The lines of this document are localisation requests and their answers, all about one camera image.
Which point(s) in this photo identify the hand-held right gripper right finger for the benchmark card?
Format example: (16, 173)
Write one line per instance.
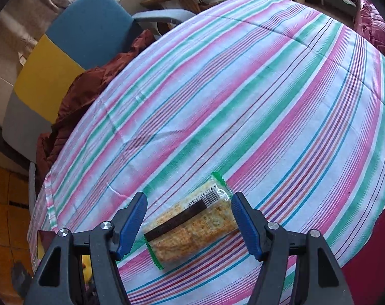
(247, 228)

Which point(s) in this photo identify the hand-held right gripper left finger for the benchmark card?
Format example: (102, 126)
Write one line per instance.
(132, 225)

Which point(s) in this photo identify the cracker packet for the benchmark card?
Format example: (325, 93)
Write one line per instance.
(192, 232)

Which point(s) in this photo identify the striped cloth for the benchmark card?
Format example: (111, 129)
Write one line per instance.
(243, 101)

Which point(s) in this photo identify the red-brown cloth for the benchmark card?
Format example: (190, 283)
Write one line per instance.
(84, 95)

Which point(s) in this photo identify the grey yellow blue chair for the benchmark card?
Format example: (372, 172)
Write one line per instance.
(68, 54)

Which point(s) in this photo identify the patterned curtain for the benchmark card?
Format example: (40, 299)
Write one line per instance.
(30, 0)

